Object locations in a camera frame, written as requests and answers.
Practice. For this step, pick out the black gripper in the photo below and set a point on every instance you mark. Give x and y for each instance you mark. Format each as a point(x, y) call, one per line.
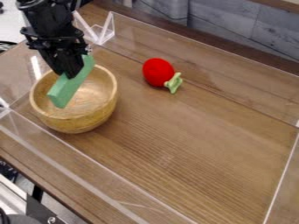
point(52, 35)

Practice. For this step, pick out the green rectangular block stick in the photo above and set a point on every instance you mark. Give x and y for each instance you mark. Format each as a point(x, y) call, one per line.
point(65, 87)

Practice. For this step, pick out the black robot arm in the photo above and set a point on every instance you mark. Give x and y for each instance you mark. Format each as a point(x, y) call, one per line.
point(52, 35)

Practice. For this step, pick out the brown wooden bowl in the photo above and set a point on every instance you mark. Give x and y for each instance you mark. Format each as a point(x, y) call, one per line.
point(89, 107)

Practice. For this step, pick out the red plush strawberry toy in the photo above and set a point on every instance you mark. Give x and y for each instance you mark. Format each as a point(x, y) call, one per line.
point(160, 75)

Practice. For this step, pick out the black equipment bottom left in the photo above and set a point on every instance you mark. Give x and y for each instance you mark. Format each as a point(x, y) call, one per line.
point(26, 212)

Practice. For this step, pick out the clear acrylic corner bracket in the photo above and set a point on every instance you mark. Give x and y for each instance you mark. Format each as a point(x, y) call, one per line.
point(98, 34)

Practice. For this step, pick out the clear acrylic front wall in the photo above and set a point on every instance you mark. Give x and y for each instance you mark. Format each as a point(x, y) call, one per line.
point(98, 195)

